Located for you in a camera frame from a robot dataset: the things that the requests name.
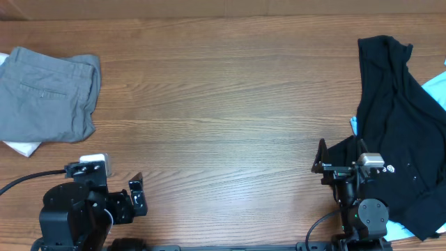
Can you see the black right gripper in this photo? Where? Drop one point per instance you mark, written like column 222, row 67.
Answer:
column 335, row 172

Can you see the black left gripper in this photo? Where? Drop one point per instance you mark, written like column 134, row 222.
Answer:
column 125, row 212

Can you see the grey shorts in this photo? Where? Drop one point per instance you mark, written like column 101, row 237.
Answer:
column 47, row 99

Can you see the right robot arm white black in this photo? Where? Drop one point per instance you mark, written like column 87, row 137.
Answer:
column 363, row 221

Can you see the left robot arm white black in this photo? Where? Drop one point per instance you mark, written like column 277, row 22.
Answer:
column 79, row 215

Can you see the black t-shirt with logo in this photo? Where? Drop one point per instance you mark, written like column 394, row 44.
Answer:
column 398, row 119

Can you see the light blue garment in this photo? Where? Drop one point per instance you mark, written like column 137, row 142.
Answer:
column 435, row 87

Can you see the folded beige shorts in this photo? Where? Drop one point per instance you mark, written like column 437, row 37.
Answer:
column 22, row 148

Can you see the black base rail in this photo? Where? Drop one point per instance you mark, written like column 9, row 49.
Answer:
column 300, row 246

